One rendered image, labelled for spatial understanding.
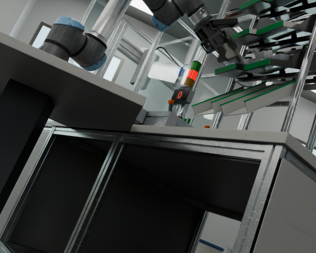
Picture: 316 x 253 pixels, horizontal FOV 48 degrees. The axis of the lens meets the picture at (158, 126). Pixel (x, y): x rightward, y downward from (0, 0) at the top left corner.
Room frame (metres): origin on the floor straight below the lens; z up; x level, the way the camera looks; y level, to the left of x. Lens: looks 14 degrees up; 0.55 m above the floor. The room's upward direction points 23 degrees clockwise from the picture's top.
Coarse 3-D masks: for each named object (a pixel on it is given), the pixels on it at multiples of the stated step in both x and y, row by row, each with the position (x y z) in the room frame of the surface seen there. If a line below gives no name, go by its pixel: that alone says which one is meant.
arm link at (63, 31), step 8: (64, 16) 1.32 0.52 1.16; (56, 24) 1.32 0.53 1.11; (64, 24) 1.31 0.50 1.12; (72, 24) 1.32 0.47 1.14; (80, 24) 1.33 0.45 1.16; (56, 32) 1.31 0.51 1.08; (64, 32) 1.31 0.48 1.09; (72, 32) 1.32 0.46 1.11; (80, 32) 1.35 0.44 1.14; (56, 40) 1.31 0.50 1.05; (64, 40) 1.32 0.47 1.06; (72, 40) 1.34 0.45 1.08; (80, 40) 1.36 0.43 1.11; (72, 48) 1.36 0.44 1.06; (80, 48) 1.38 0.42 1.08; (72, 56) 1.41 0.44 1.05
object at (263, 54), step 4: (260, 52) 1.15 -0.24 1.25; (264, 52) 1.14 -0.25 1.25; (268, 52) 1.15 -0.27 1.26; (256, 56) 1.17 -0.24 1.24; (260, 56) 1.15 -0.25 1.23; (264, 56) 1.14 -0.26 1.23; (268, 56) 1.15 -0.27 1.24; (272, 56) 1.16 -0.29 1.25; (256, 60) 1.16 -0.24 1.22; (260, 60) 1.14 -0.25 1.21
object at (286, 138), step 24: (96, 144) 2.01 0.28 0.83; (264, 144) 0.85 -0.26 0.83; (288, 144) 0.79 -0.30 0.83; (144, 168) 2.17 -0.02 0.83; (168, 168) 1.81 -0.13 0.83; (192, 168) 1.55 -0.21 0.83; (216, 168) 1.35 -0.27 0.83; (240, 168) 1.19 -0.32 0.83; (312, 168) 0.88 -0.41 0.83; (192, 192) 2.37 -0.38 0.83; (216, 192) 1.94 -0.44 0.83; (240, 192) 1.64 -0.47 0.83
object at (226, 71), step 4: (232, 64) 1.24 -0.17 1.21; (236, 64) 1.22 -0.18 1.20; (240, 64) 1.23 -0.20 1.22; (244, 64) 1.24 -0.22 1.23; (220, 68) 1.31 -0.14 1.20; (224, 68) 1.28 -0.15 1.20; (228, 68) 1.26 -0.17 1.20; (232, 68) 1.24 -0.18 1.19; (236, 68) 1.23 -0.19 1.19; (240, 68) 1.23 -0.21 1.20; (216, 72) 1.33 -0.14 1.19; (220, 72) 1.31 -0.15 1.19; (224, 72) 1.29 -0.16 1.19; (228, 72) 1.29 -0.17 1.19; (232, 72) 1.28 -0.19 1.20; (236, 72) 1.28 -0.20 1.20; (240, 72) 1.28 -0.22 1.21; (244, 72) 1.28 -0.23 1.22; (248, 72) 1.28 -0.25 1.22; (228, 76) 1.36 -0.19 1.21; (232, 76) 1.36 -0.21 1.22; (236, 76) 1.36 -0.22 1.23; (240, 76) 1.36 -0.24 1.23; (244, 76) 1.36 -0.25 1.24; (264, 80) 1.44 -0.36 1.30
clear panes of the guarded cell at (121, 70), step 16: (96, 0) 2.47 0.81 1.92; (96, 16) 2.33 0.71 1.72; (128, 32) 2.74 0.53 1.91; (144, 48) 2.86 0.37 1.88; (112, 64) 2.74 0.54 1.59; (128, 64) 2.81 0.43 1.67; (112, 80) 2.77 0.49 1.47; (128, 80) 2.85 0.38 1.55; (208, 80) 3.06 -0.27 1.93; (224, 80) 2.89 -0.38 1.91; (208, 96) 2.99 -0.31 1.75; (192, 112) 3.10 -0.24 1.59
